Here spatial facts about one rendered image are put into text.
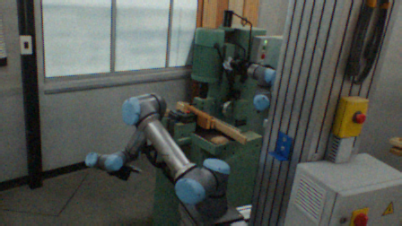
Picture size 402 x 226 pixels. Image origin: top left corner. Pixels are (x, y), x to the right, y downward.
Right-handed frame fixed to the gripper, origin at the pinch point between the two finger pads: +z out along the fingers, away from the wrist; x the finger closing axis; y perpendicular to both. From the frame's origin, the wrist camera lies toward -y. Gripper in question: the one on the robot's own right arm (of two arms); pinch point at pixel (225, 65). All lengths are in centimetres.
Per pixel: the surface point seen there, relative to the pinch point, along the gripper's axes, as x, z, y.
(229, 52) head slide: -16.6, 15.2, -7.4
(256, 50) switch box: -30.8, 7.0, -14.4
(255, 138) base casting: -2, 1, -67
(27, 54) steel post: 63, 138, 18
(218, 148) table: 32.2, -10.3, -34.0
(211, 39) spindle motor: -7.4, 15.2, 8.7
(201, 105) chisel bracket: 15.0, 18.8, -27.0
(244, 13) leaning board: -140, 132, -77
